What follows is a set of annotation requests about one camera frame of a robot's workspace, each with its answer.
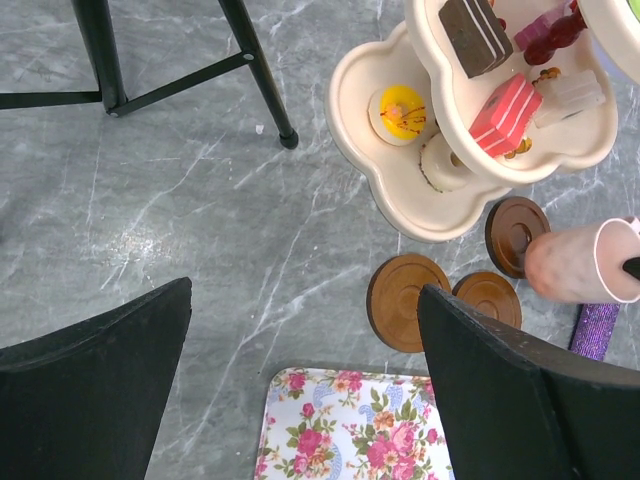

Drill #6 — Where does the floral serving tray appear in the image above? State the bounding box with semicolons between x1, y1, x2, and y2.
254;367;454;480

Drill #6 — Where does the black perforated music stand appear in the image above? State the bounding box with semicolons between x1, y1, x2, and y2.
0;0;300;150

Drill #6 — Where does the pink cake slice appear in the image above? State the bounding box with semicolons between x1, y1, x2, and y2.
514;3;571;52

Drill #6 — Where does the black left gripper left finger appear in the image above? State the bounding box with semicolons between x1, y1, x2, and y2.
1;277;192;479

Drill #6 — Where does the brown wooden saucer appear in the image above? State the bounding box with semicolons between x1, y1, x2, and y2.
366;253;451;354
453;271;522;329
485;196;551;279

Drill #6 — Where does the white glazed donut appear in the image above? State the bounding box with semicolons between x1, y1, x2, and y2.
419;133;472;193

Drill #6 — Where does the yellow glazed donut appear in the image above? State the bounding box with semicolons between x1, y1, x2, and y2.
368;84;427;147

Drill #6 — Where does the cream three-tier cake stand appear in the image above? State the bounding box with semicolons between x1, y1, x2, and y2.
326;1;639;242

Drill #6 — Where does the red striped cake slice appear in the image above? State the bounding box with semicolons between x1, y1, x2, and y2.
469;73;543;158

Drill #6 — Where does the chocolate cake slice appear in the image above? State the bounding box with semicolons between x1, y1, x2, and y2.
438;0;514;78

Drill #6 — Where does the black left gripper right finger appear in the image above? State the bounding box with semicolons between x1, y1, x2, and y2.
417;285;639;479

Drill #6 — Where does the purple glitter microphone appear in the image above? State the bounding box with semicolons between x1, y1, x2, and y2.
569;304;621;361

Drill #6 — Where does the white cake slice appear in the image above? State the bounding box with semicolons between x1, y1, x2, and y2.
534;70;606;128

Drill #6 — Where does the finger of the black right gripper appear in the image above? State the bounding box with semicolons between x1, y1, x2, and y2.
622;257;640;281

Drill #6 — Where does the pink cup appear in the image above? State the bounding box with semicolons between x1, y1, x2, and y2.
524;217;639;304

